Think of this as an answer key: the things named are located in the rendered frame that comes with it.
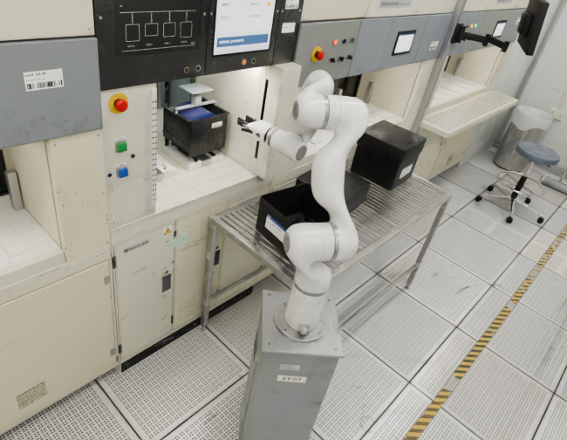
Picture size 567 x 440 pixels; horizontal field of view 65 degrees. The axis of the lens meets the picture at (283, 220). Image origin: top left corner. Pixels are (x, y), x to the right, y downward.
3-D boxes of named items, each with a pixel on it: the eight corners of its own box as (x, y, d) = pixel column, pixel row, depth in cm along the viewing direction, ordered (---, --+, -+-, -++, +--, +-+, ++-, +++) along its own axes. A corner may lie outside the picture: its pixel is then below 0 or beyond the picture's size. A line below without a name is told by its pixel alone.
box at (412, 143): (390, 192, 247) (405, 151, 232) (347, 169, 259) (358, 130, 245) (413, 176, 266) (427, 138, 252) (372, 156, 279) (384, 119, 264)
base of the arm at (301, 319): (330, 344, 153) (343, 307, 142) (275, 340, 151) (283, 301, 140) (324, 303, 168) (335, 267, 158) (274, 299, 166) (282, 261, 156)
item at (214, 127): (186, 166, 205) (188, 100, 187) (160, 147, 215) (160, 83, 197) (226, 154, 221) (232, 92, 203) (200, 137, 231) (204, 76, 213)
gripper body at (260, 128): (263, 147, 177) (243, 136, 183) (280, 142, 184) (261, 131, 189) (265, 131, 173) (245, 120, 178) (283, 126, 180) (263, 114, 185)
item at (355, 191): (339, 221, 215) (346, 198, 208) (290, 195, 227) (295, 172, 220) (367, 199, 236) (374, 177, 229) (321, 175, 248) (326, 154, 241)
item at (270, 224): (254, 227, 199) (259, 195, 190) (300, 212, 216) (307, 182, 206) (293, 264, 184) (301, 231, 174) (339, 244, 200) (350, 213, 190)
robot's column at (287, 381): (301, 466, 194) (344, 356, 150) (236, 464, 190) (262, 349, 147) (297, 407, 216) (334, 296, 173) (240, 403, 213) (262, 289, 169)
